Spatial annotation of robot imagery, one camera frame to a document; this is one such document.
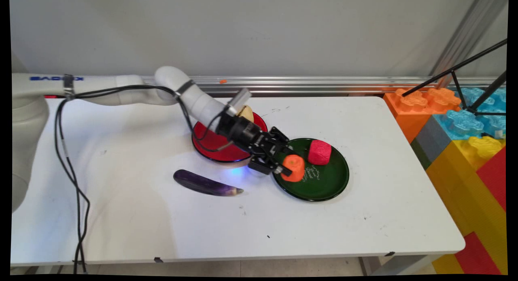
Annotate grey table leg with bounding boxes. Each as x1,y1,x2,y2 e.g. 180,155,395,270
358,254,442,276

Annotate orange toy carrot chunk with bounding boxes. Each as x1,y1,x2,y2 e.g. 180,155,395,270
281,154,306,183

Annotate aluminium diagonal post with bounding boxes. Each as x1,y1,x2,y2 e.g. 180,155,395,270
429,0,509,89

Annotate grey giant building block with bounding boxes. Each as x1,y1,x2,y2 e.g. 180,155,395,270
410,115,453,170

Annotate yellow giant building block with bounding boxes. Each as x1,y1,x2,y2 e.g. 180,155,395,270
425,136,508,276

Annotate dark green round plate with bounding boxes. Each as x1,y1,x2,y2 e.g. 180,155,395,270
271,138,350,202

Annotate orange giant building block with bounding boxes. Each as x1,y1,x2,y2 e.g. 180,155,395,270
383,87,462,144

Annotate purple toy eggplant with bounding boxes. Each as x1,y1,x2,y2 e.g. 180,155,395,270
173,169,245,197

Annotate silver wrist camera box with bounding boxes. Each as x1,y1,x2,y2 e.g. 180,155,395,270
226,87,253,117

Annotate red round plate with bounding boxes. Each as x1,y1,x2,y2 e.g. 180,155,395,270
191,111,269,164

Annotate blue giant building block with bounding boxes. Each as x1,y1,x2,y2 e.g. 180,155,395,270
433,87,507,141

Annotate aluminium wall rail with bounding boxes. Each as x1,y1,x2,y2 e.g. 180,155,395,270
140,75,506,97

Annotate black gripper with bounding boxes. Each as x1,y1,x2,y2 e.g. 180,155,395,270
215,111,293,178

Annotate black cable strap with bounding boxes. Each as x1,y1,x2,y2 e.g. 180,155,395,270
174,79,196,98
62,74,76,100

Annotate pink toy cube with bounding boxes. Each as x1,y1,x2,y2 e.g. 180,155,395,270
308,139,333,166

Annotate black tripod stand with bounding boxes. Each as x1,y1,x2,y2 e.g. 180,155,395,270
401,38,508,117

